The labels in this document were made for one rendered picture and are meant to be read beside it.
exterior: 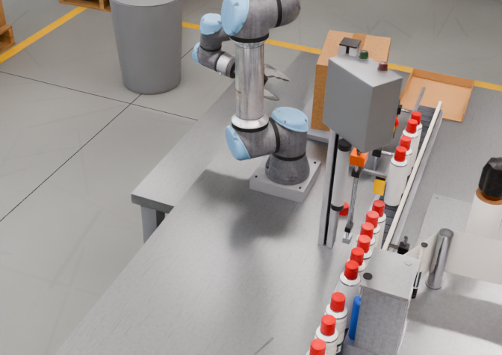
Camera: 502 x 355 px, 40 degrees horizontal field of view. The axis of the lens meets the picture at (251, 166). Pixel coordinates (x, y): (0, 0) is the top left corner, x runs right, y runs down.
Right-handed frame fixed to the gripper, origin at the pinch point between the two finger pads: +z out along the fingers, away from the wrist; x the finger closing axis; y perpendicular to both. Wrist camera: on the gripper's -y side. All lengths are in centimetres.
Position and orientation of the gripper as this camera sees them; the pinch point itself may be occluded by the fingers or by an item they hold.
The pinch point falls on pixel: (280, 87)
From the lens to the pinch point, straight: 229.3
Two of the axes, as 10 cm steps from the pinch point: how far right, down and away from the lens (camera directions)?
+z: 8.2, 4.3, -3.7
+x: -4.8, 8.7, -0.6
